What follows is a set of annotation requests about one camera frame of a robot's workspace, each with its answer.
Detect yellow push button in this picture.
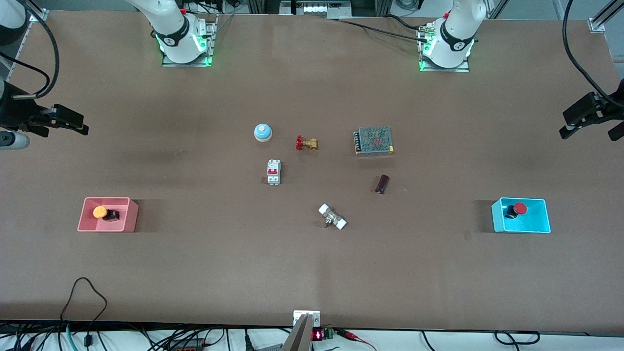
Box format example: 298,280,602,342
93,205,120,222

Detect pink plastic box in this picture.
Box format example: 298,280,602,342
77,197,139,233

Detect cyan plastic box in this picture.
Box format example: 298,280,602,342
491,197,552,234

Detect metal mesh power supply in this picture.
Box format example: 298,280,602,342
354,126,395,157

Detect black power strip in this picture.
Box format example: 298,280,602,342
168,336,208,351

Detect metal fitting white ends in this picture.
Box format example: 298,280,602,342
318,204,348,231

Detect white lit control box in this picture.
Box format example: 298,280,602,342
280,0,351,18

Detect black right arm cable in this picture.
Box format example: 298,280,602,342
0,2,60,99

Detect aluminium frame profile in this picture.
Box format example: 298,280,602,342
589,0,624,34
5,0,49,81

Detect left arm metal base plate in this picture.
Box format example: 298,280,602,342
418,24,470,73

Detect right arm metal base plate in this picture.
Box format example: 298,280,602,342
162,15,217,68

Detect thin black looped cable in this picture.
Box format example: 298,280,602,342
59,277,108,325

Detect black base power cable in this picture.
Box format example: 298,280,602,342
336,14,432,42

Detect black coiled cable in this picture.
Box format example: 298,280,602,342
494,331,541,346

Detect silver camera mount bracket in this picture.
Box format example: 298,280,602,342
293,310,321,328

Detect grey camera support pole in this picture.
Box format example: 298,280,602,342
280,313,313,351

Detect red clip lead cable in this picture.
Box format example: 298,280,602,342
336,329,378,351

